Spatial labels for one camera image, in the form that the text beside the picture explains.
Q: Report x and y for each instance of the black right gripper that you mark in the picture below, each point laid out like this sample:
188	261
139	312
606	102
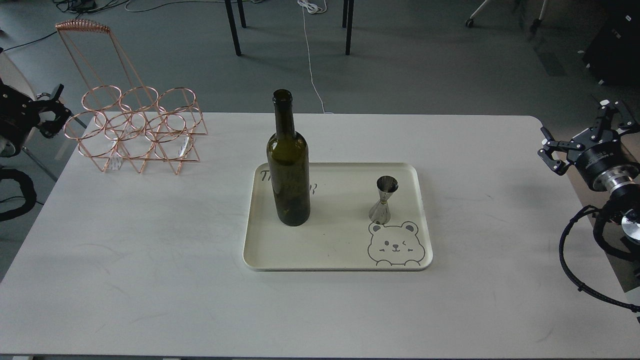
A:
600	157

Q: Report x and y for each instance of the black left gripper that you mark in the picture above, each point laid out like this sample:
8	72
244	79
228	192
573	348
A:
17	117

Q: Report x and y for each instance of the silver steel jigger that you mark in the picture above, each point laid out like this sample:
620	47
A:
380	212

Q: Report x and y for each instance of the dark green wine bottle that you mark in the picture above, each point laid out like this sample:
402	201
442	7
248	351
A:
288	159

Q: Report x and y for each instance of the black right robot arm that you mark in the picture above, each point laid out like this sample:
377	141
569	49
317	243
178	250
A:
622	207

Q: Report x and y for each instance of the black equipment box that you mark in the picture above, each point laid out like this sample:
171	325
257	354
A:
613	56

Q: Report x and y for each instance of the black table leg left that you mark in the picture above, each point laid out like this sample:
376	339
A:
232	23

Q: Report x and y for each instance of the black table leg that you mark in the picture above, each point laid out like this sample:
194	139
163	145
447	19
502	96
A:
348	7
232	23

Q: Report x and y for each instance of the cream bear serving tray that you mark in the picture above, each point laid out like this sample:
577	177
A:
338	235

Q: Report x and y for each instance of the black table leg right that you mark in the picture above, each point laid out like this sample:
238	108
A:
348	7

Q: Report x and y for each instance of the copper wire bottle rack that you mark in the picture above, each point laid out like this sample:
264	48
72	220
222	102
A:
129	122

